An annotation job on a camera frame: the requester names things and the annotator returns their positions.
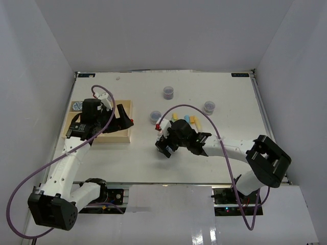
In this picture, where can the yellow highlighter pen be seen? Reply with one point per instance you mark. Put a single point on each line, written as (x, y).
(197, 123)

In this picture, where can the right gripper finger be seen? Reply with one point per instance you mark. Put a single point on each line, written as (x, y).
(167, 153)
(161, 146)

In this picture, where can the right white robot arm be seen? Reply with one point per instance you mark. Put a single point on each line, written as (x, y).
(206, 144)

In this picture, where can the paperclip jar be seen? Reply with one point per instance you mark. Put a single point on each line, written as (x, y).
(154, 117)
(209, 107)
(168, 92)

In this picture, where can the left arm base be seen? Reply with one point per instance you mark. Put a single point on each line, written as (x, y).
(114, 204)

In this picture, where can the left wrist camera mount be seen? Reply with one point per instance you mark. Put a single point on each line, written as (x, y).
(103, 98)

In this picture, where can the beige wooden organizer tray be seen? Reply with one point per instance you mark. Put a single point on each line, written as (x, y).
(123, 136)

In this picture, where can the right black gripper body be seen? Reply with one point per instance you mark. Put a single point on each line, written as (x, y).
(171, 140)

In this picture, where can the blue white ink jar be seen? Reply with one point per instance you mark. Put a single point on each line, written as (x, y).
(77, 106)

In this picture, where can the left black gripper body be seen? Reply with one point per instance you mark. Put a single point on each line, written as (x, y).
(103, 120)

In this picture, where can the blue capped highlighter pen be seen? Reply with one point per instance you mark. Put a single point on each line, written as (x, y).
(187, 119)

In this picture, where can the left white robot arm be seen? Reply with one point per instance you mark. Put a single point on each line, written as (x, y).
(56, 205)

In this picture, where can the aluminium table rail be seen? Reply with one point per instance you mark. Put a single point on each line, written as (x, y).
(265, 120)

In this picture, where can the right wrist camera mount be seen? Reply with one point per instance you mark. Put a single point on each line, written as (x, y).
(162, 125)

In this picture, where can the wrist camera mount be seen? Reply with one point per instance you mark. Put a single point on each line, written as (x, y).
(162, 125)
(103, 98)

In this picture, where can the left table logo sticker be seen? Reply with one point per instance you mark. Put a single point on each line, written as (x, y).
(86, 75)

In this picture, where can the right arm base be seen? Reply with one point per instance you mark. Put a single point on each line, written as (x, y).
(225, 202)

